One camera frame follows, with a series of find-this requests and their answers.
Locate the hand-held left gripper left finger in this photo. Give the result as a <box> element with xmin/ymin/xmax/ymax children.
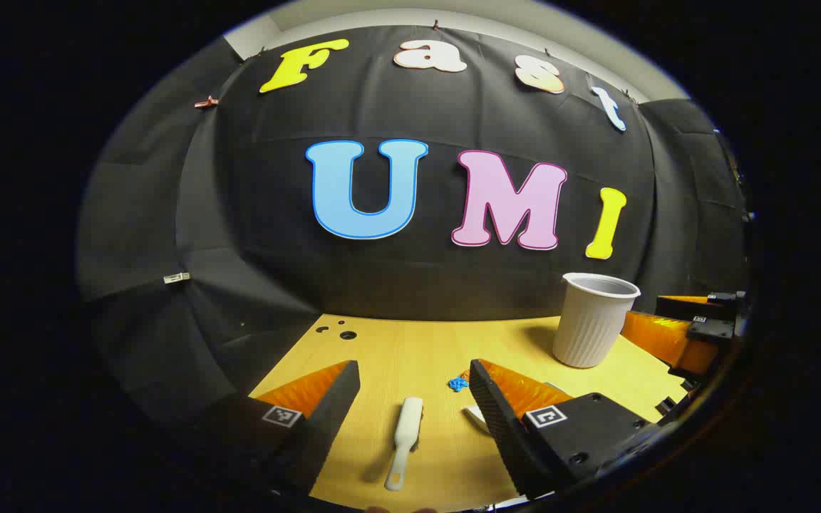
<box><xmin>190</xmin><ymin>360</ymin><xmax>361</xmax><ymax>499</ymax></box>

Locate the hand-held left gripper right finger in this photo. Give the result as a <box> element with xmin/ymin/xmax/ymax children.
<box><xmin>469</xmin><ymin>358</ymin><xmax>668</xmax><ymax>499</ymax></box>

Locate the small white broom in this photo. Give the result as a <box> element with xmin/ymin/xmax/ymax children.
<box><xmin>383</xmin><ymin>397</ymin><xmax>424</xmax><ymax>492</ymax></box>

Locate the white ribbed garbage bin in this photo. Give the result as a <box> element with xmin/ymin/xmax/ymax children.
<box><xmin>552</xmin><ymin>272</ymin><xmax>641</xmax><ymax>369</ymax></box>

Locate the black backdrop cloth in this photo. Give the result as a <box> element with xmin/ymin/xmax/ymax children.
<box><xmin>76</xmin><ymin>25</ymin><xmax>750</xmax><ymax>428</ymax></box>

